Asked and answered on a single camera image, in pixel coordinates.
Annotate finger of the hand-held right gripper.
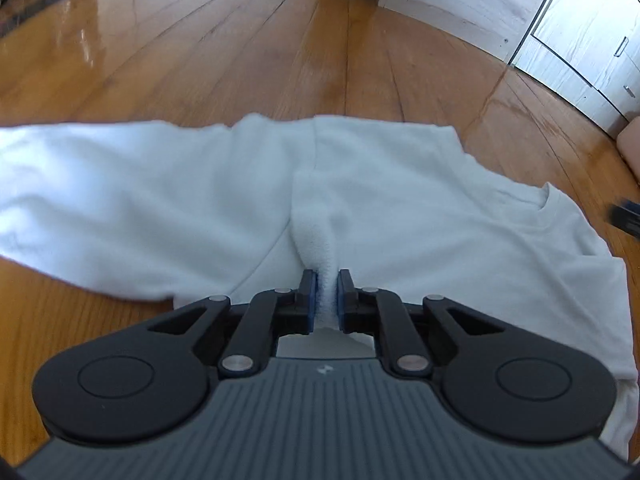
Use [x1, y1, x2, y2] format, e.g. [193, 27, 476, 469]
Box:
[606, 198, 640, 239]

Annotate white t-shirt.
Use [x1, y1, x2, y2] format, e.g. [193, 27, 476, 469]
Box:
[0, 112, 632, 461]

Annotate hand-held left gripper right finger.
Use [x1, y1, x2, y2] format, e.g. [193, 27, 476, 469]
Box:
[336, 268, 506, 376]

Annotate pink bag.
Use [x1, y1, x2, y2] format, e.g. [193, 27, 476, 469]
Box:
[616, 116, 640, 182]

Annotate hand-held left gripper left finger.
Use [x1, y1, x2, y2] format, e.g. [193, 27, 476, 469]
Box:
[147, 269, 320, 379]

